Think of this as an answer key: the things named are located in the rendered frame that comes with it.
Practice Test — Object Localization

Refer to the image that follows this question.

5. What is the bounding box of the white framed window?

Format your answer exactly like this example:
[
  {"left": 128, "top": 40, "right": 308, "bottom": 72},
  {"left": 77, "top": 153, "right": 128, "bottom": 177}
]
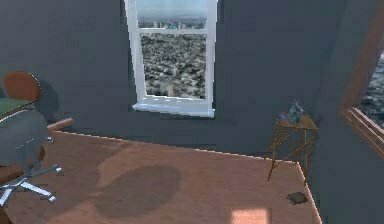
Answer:
[{"left": 123, "top": 0, "right": 219, "bottom": 119}]

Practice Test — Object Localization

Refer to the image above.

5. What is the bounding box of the clear glass ornament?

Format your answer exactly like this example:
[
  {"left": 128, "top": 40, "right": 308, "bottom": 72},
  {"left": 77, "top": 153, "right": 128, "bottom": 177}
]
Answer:
[{"left": 287, "top": 100, "right": 305, "bottom": 125}]

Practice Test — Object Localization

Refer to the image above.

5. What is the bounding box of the brown wooden side table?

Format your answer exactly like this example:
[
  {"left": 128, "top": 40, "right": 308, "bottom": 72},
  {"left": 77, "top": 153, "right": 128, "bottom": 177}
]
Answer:
[{"left": 265, "top": 112, "right": 319, "bottom": 185}]

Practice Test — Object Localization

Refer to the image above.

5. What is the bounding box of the brown wooden bat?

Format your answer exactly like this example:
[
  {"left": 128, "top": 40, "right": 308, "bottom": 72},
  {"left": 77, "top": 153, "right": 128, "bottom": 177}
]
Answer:
[{"left": 46, "top": 117, "right": 75, "bottom": 132}]

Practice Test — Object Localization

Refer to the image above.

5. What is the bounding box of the dark grey floor lump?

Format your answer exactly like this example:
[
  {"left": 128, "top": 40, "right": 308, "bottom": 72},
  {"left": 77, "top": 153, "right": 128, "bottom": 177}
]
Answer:
[{"left": 286, "top": 191, "right": 309, "bottom": 206}]

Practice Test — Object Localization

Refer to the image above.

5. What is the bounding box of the brown office swivel chair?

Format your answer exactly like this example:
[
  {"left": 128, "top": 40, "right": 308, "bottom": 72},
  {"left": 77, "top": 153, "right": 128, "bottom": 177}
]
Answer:
[{"left": 0, "top": 71, "right": 64, "bottom": 208}]

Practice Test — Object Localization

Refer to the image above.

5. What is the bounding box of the brown framed window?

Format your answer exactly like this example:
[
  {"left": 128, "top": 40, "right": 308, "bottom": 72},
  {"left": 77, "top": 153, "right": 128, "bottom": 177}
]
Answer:
[{"left": 338, "top": 0, "right": 384, "bottom": 160}]

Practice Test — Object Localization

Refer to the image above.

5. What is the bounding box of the green topped desk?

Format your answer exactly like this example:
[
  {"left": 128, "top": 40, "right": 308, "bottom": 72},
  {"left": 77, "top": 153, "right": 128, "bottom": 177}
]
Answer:
[{"left": 0, "top": 97, "right": 36, "bottom": 121}]

